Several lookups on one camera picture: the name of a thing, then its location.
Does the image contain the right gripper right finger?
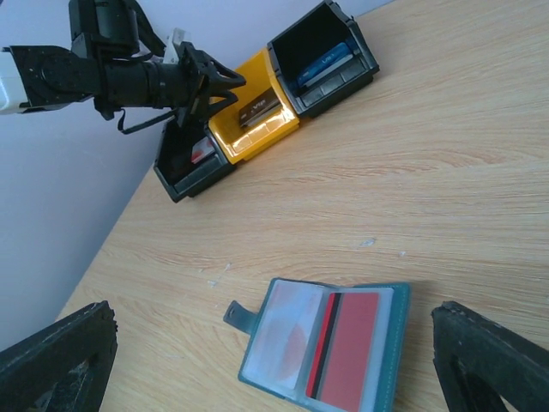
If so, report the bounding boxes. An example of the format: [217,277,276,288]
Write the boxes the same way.
[431,301,548,411]

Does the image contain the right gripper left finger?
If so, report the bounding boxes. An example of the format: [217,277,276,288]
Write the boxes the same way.
[1,300,118,411]

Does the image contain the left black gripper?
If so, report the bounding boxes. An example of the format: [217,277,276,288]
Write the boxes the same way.
[145,41,246,127]

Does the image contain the red card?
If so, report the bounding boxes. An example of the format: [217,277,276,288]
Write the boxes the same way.
[305,292,380,411]

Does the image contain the teal leather card holder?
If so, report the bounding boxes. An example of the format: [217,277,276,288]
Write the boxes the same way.
[224,278,411,411]

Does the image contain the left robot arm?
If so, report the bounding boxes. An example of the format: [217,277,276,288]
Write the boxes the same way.
[1,1,246,135]

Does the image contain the brown VIP card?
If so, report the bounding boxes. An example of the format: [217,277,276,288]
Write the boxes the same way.
[238,88,281,129]

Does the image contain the blue card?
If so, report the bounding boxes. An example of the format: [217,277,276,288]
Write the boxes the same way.
[296,42,353,88]

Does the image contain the white red-dot card in holder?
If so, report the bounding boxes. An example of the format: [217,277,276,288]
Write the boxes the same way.
[242,280,323,393]

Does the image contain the yellow bin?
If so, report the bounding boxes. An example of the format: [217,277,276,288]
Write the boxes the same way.
[208,48,299,165]

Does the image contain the left black bin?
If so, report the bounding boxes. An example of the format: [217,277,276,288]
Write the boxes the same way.
[154,120,236,203]

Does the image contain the black bin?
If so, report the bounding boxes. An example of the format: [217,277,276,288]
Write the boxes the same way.
[268,1,379,118]
[154,120,236,203]

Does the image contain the right black bin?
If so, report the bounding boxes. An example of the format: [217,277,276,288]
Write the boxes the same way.
[268,1,379,118]

